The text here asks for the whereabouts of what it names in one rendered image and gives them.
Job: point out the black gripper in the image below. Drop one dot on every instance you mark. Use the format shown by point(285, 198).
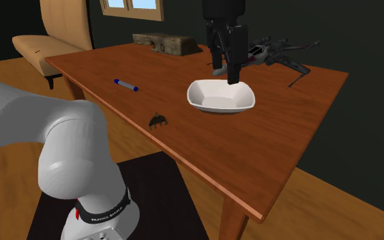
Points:
point(223, 10)

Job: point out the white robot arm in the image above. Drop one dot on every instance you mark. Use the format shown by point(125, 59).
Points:
point(75, 146)

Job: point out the white square bowl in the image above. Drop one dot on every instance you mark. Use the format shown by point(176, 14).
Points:
point(221, 98)

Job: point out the grey space fighter toy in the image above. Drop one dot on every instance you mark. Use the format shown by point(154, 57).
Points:
point(278, 56)

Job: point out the grey-brown stone radio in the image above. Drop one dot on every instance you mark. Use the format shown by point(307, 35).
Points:
point(171, 43)

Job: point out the brown wooden table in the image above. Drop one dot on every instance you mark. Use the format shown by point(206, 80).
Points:
point(261, 139)

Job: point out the small dark bat figure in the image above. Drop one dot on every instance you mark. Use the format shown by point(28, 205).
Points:
point(157, 121)

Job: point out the wooden framed window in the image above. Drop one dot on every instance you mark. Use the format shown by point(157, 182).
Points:
point(135, 10)

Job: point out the blue and grey pen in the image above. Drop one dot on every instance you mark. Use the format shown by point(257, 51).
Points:
point(126, 85)

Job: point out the black robot stand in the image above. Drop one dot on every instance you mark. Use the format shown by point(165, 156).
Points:
point(165, 199)

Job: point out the beige upholstered sofa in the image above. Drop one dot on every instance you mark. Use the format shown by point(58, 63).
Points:
point(65, 26)

